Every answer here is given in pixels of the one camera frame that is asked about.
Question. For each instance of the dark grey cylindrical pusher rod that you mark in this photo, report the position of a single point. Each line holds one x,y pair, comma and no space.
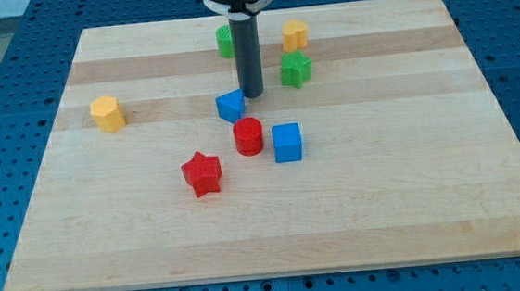
246,46

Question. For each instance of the green star block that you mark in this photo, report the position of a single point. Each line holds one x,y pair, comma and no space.
295,69

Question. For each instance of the blue triangle block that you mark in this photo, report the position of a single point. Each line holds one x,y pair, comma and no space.
231,106

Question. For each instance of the red star block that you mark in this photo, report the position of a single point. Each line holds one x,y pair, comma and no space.
203,173

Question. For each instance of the green cylinder block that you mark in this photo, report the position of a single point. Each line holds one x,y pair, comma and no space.
224,40

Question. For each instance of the yellow heart block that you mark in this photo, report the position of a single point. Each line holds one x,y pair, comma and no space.
295,35

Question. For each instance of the red cylinder block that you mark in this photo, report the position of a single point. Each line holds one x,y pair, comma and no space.
248,136

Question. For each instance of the blue cube block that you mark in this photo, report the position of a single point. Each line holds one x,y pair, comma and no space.
287,142

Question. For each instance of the yellow hexagon block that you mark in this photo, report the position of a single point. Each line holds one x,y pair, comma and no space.
107,114

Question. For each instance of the light wooden board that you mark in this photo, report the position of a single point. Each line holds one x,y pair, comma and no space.
408,158

